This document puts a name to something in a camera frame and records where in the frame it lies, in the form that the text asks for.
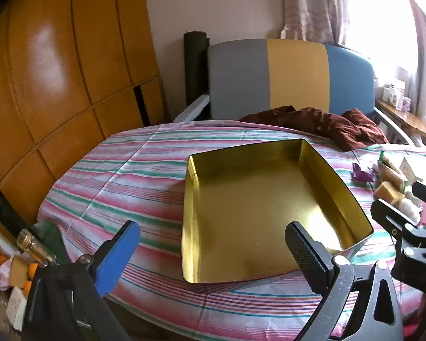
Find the wooden side table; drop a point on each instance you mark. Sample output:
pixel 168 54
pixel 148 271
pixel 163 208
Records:
pixel 408 119

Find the pink crumpled cloth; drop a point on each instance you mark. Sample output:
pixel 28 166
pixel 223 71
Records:
pixel 3 277

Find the patterned curtain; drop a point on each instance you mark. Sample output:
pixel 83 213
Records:
pixel 312 3

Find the white carton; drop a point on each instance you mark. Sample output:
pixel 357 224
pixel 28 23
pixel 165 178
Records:
pixel 393 94

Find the orange fruit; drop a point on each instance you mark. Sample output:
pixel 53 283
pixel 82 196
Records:
pixel 33 270
pixel 27 287

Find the reddish brown cloth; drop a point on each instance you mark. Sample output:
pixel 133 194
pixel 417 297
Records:
pixel 316 122

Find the small purple carton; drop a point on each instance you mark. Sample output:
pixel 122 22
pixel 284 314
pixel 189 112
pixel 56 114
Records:
pixel 406 103

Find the wooden wardrobe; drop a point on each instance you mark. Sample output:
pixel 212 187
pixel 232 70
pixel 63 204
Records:
pixel 56 78

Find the beige small box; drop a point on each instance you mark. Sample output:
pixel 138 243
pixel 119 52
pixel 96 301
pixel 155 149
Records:
pixel 19 271

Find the purple snack packet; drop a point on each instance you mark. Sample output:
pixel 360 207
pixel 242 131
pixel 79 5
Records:
pixel 362 173

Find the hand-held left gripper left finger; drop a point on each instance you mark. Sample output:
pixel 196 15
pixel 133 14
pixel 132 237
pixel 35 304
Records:
pixel 117 255

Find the grey yellow blue chair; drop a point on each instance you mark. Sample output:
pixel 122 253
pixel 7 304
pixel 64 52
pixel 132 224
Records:
pixel 291 78

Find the window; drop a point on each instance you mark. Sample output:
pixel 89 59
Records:
pixel 380 21

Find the glass jar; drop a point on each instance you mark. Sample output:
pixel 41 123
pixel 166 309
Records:
pixel 35 247

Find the gold metal tin box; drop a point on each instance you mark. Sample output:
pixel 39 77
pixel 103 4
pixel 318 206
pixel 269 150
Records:
pixel 255 202

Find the dark rolled mat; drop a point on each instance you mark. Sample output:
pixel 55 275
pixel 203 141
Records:
pixel 195 67

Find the white small box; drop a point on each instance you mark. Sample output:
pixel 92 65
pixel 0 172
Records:
pixel 17 307

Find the striped pink green cloth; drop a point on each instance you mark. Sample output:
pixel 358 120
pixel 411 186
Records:
pixel 127 177

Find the white fluffy bundle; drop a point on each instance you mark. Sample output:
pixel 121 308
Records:
pixel 410 209

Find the yellow soap bar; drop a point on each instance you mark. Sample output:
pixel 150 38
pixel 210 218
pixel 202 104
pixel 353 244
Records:
pixel 387 191

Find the green edged biscuit packs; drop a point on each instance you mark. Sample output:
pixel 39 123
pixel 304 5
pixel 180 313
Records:
pixel 390 174

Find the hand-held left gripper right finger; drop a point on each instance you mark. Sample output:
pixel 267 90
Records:
pixel 305 255

